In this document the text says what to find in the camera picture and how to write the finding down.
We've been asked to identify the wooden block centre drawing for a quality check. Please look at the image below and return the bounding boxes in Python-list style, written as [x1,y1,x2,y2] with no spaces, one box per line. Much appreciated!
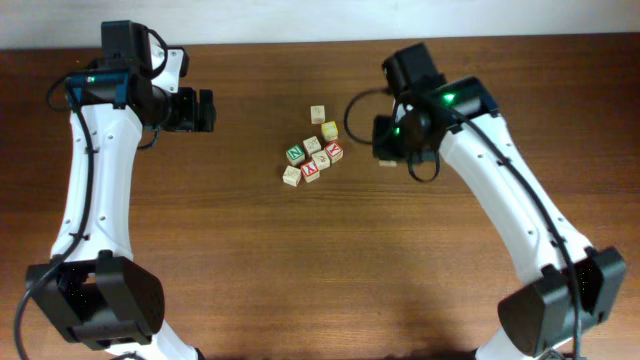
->
[311,150,331,171]

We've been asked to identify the wooden block with drawing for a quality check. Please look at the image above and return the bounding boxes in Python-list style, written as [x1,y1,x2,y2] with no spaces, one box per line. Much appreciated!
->
[303,136,322,156]

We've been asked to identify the green N wooden block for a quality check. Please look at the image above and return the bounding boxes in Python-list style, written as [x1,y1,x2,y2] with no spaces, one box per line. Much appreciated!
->
[286,144,306,167]

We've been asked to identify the wooden block lower left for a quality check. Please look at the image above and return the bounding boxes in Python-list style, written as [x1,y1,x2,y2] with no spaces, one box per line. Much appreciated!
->
[282,166,302,187]

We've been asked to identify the plain top wooden block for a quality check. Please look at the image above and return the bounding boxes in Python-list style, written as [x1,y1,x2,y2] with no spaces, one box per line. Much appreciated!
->
[310,105,326,124]

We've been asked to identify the soccer ball wooden block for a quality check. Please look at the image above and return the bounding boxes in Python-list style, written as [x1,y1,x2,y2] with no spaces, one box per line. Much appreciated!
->
[378,160,397,167]

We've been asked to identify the yellow bordered wooden block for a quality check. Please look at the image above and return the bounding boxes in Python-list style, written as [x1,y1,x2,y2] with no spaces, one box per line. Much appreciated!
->
[321,121,339,142]

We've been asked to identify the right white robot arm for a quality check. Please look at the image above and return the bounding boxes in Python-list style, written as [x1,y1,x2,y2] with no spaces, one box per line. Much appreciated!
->
[375,75,627,359]

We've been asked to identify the red Y wooden block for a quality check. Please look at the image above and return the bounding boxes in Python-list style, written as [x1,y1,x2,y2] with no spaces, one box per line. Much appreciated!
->
[324,141,344,164]
[300,160,320,183]

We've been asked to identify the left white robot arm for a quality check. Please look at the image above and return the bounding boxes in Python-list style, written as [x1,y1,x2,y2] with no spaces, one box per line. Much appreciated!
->
[23,64,216,359]

